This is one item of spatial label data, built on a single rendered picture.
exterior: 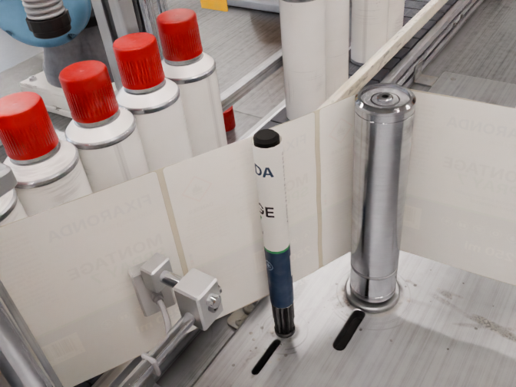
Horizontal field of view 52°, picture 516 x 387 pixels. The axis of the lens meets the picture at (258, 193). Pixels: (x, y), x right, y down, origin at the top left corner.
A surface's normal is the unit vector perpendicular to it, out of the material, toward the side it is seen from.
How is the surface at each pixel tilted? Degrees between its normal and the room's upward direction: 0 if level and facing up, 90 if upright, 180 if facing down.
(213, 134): 90
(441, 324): 0
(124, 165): 90
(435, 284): 0
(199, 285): 0
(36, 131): 90
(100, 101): 90
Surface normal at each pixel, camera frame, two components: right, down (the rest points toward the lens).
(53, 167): 0.40, -0.32
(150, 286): -0.55, 0.56
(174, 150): 0.61, 0.46
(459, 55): -0.09, -0.77
